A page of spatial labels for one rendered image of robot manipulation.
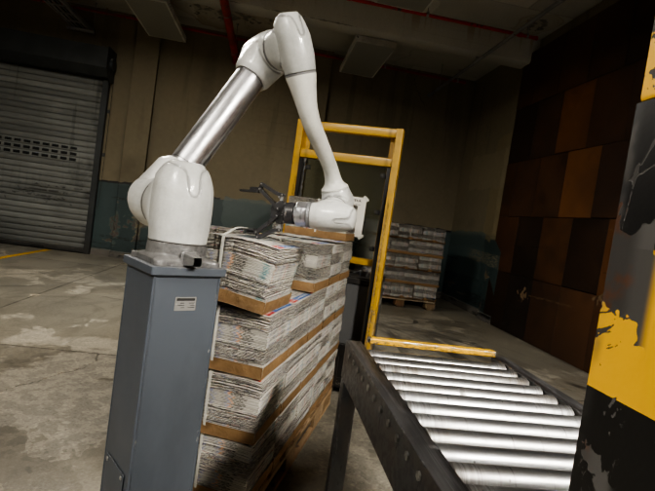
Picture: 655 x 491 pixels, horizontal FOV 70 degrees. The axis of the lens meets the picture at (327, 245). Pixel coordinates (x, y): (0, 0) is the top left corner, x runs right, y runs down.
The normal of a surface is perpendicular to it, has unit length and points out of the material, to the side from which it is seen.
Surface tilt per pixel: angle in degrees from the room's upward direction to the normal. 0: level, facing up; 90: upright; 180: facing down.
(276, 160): 90
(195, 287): 90
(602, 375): 90
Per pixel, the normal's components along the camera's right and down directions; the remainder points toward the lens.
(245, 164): 0.13, 0.07
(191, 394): 0.66, 0.14
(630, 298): -0.98, -0.14
